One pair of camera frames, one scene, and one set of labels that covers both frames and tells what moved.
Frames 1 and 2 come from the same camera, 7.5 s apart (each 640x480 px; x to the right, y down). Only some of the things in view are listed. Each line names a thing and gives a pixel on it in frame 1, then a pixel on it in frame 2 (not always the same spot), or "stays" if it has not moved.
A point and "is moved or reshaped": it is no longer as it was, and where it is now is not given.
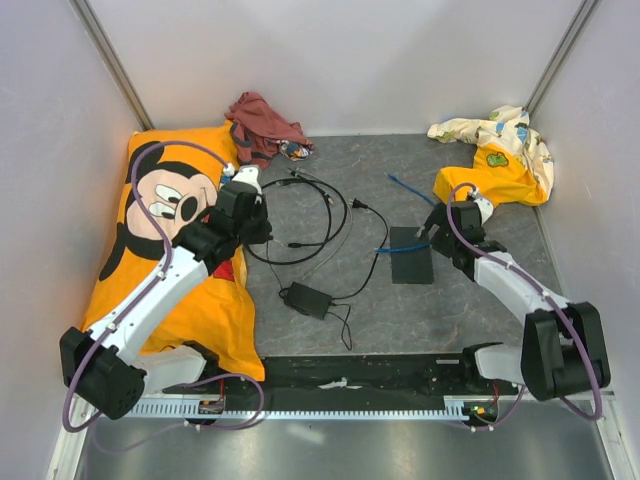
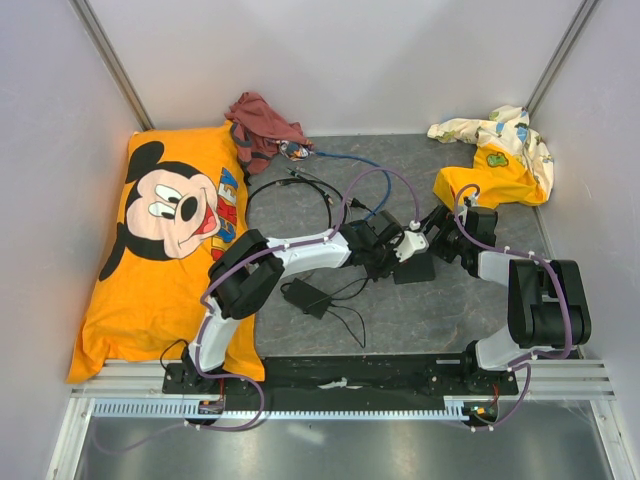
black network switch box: (410, 267) stays
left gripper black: (263, 234) → (376, 274)
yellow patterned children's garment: (511, 165) stays
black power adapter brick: (308, 301) stays
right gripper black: (437, 216) stays
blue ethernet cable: (405, 246) is moved or reshaped
